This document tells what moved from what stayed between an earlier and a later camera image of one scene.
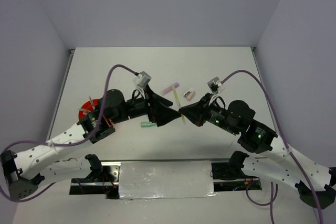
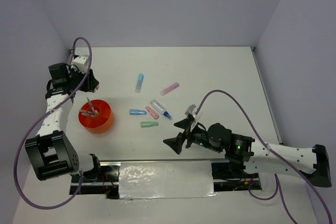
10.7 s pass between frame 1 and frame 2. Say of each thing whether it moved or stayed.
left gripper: moved
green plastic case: stayed
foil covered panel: stayed
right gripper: moved
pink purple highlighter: stayed
